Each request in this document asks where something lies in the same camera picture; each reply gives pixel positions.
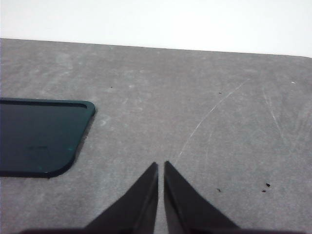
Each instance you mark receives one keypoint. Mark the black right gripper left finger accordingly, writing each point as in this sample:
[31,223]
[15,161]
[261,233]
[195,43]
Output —
[136,209]

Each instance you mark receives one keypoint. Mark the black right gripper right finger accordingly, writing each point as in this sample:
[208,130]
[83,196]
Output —
[185,209]

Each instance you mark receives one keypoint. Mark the dark teal rectangular tray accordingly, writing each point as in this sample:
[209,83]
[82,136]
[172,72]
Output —
[41,136]

